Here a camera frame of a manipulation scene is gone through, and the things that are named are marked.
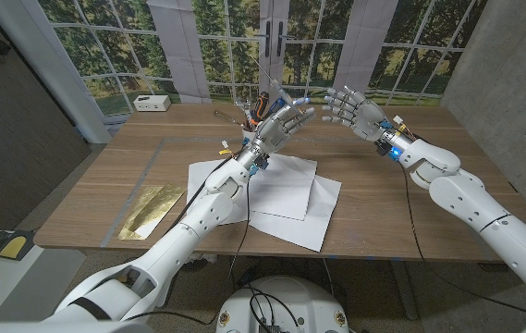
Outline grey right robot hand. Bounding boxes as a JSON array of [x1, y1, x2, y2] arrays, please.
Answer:
[[321, 85, 390, 142]]

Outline clear amber handled screwdriver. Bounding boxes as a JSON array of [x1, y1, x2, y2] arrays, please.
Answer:
[[214, 109, 245, 128]]

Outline white power strip box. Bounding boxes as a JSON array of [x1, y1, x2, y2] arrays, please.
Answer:
[[132, 94, 172, 113]]

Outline white mug with tools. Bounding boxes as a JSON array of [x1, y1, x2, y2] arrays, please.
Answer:
[[249, 91, 271, 127]]

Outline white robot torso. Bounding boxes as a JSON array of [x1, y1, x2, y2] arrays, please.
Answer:
[[215, 276, 350, 333]]

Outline gold foil sheet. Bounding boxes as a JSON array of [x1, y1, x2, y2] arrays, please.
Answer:
[[116, 183, 187, 241]]

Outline thin black left wrist cable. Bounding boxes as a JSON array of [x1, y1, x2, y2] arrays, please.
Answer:
[[228, 179, 251, 279]]

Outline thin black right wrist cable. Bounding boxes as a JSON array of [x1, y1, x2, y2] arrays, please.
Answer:
[[399, 165, 526, 321]]

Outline yellow handled scissors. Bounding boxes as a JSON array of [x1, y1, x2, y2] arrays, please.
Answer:
[[249, 55, 305, 117]]

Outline creased white paper sheet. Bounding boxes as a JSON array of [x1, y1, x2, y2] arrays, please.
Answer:
[[236, 152, 318, 221]]

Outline grey table leg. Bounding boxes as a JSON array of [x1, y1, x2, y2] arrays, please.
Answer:
[[389, 258, 420, 321]]

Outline printed window forest backdrop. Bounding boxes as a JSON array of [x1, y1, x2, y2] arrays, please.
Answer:
[[35, 0, 490, 117]]

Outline silver metal wrench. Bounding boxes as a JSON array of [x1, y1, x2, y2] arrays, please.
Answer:
[[234, 98, 253, 122]]

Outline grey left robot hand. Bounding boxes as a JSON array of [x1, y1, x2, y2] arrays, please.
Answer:
[[242, 96, 317, 164]]

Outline large white paper sheet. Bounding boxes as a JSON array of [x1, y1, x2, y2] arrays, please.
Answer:
[[248, 174, 342, 253]]

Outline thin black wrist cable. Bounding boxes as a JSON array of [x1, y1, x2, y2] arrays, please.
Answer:
[[228, 179, 251, 279], [399, 165, 526, 321]]

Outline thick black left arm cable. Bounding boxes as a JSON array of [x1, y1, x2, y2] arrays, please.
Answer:
[[165, 146, 247, 237]]

